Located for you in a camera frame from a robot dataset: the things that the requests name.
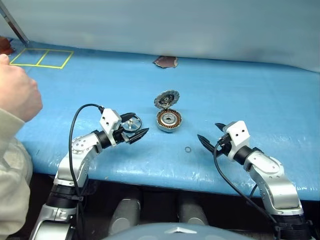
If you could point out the silver rotor disc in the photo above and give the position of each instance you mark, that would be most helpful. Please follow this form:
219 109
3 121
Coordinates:
135 125

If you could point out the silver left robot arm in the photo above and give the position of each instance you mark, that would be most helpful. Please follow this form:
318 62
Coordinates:
80 160

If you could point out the slanted metal bar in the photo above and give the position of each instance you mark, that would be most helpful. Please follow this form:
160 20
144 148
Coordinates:
13 23

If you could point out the silver finned motor end cap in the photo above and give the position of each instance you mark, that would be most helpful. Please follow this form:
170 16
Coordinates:
166 98

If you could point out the person's bare hand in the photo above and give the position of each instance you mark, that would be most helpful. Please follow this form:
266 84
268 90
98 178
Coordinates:
17 92

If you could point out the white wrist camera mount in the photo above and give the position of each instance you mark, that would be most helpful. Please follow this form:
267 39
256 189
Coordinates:
110 122
238 136

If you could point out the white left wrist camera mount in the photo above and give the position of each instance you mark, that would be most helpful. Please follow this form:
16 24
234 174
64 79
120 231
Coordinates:
110 122

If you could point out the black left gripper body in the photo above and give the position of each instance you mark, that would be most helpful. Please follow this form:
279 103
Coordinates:
120 137

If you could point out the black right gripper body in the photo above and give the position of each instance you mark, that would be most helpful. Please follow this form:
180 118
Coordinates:
225 146

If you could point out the grey robot torso with emblem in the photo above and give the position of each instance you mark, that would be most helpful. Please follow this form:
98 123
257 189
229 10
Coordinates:
175 231

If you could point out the person's beige sleeve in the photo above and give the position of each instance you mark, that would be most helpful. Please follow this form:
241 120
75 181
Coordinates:
11 175

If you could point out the yellow tape rectangle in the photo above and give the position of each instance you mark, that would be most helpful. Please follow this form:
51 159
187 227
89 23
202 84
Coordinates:
37 64

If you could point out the blue plastic table cover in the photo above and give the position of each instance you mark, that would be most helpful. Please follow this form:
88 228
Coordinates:
225 100

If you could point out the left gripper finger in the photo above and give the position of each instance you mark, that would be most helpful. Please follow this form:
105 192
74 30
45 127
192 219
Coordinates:
127 116
138 135

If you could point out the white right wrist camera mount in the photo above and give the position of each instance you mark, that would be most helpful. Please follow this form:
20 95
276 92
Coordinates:
238 136

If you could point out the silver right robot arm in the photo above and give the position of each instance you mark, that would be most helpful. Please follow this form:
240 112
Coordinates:
272 180

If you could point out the motor stator with copper windings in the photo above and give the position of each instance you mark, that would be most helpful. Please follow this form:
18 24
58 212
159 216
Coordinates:
169 123

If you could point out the brown torn hole patch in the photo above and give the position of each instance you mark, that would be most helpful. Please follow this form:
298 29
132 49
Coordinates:
165 61

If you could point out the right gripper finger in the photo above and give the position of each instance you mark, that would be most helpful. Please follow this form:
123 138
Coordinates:
221 126
206 143

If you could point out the red-brown object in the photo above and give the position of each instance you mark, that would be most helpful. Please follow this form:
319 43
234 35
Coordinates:
4 46

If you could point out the grey rounded robot leg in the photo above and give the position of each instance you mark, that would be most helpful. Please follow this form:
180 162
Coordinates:
125 215
192 212

